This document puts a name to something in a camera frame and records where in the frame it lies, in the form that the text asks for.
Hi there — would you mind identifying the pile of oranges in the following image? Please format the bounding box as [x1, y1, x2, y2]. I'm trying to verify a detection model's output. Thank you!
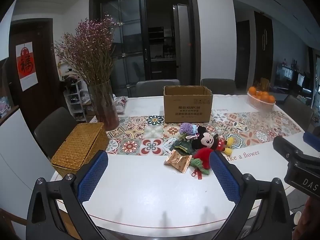
[248, 86, 276, 103]

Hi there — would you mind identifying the floral fabric pouch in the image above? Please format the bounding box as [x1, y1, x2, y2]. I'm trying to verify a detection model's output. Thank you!
[113, 94, 129, 116]

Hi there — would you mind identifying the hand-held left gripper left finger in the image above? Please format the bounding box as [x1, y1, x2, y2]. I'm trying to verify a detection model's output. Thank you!
[26, 150, 108, 240]

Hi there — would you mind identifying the purple flower plush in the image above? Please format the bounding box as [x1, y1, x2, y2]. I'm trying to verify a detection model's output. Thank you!
[178, 122, 200, 140]

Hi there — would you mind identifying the yellow woven storage basket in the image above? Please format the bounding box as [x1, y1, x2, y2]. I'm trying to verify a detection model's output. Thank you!
[51, 122, 110, 178]

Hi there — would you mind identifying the white fruit basket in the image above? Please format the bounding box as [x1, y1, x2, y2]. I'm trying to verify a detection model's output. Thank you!
[247, 91, 276, 110]

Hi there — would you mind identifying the gold snack packet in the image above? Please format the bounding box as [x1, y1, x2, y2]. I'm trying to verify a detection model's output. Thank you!
[164, 150, 192, 173]

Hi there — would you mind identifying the red character wall calendar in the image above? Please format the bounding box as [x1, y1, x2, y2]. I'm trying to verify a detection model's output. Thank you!
[15, 42, 38, 92]

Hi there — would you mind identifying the brown cardboard box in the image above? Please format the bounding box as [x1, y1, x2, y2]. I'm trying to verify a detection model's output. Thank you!
[163, 85, 213, 124]

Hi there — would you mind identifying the yellow bag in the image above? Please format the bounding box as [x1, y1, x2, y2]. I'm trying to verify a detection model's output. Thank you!
[260, 77, 271, 92]

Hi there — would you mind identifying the red rose plush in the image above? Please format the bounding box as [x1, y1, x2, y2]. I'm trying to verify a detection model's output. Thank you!
[189, 147, 214, 175]

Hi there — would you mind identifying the white shoe rack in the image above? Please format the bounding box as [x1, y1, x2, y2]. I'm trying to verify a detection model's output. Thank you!
[62, 77, 88, 121]

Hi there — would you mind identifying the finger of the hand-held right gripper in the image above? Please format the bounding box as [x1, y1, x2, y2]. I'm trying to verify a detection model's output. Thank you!
[272, 135, 320, 161]
[302, 131, 320, 152]

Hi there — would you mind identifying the patterned tile table runner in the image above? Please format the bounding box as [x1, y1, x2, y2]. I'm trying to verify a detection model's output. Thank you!
[105, 111, 303, 156]

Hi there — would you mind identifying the mouse plush toy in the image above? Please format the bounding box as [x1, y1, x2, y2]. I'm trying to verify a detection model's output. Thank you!
[191, 126, 235, 155]

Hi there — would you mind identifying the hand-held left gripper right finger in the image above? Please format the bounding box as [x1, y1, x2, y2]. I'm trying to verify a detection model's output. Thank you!
[209, 151, 292, 240]

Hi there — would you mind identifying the dark glass sliding door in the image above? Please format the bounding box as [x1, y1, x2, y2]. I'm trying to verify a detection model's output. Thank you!
[89, 0, 200, 98]

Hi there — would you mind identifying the dark wooden double door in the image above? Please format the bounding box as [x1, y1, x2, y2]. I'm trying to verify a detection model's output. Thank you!
[253, 11, 274, 91]

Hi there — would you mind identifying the person's right forearm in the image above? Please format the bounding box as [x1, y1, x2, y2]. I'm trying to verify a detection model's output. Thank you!
[297, 197, 320, 240]

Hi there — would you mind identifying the grey dining chair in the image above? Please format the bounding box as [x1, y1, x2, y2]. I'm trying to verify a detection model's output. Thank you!
[200, 78, 237, 95]
[33, 107, 77, 157]
[282, 95, 314, 132]
[136, 79, 181, 97]

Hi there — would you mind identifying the red plastic clip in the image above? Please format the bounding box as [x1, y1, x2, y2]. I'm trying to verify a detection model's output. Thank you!
[191, 169, 204, 181]

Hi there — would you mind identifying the dried purple flower bouquet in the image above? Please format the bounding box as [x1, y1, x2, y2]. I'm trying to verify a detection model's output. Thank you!
[51, 12, 120, 87]

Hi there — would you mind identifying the green scouring pad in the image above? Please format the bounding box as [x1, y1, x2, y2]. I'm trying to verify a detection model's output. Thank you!
[170, 140, 194, 155]

